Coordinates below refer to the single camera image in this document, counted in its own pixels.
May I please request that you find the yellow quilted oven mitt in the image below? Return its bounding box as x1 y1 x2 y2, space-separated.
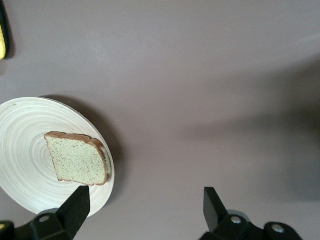
0 0 11 61

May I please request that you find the round pale wooden plate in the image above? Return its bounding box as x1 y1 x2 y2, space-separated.
0 96 115 219

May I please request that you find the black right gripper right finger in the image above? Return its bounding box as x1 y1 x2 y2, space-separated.
199 186 303 240

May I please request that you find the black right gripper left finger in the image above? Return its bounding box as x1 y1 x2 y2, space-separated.
0 186 91 240

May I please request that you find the slice of brown bread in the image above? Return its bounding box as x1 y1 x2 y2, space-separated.
44 131 111 187

